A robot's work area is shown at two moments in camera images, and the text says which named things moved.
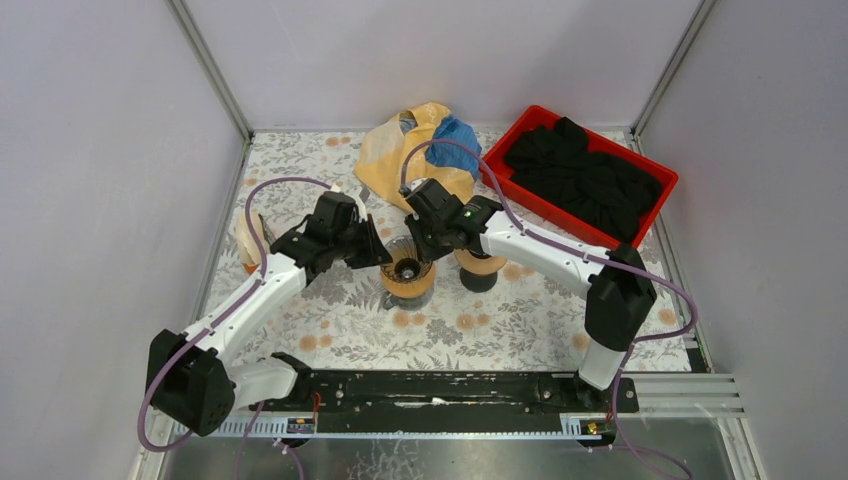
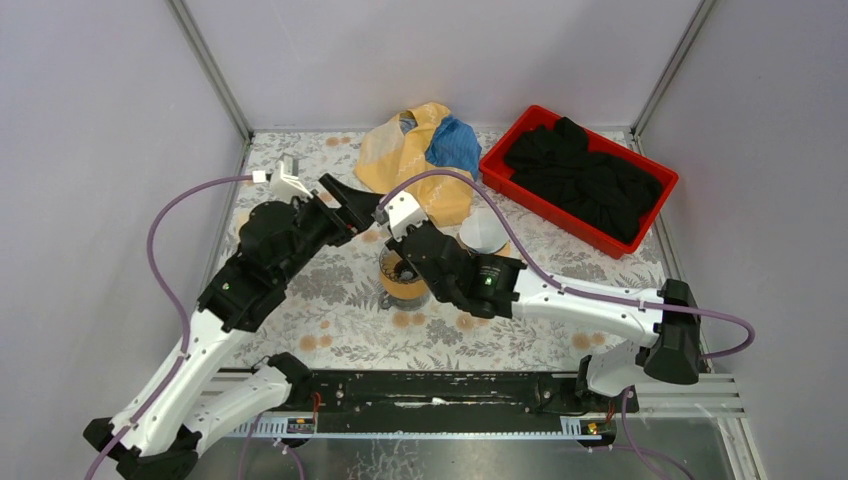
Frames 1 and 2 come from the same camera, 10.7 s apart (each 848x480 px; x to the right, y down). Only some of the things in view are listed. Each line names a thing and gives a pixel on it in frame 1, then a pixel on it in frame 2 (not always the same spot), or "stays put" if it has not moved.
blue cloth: (450, 155) stays put
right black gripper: (414, 226) -> (395, 244)
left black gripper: (357, 237) -> (329, 216)
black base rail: (436, 395) stays put
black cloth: (608, 195) stays put
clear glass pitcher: (391, 301) stays put
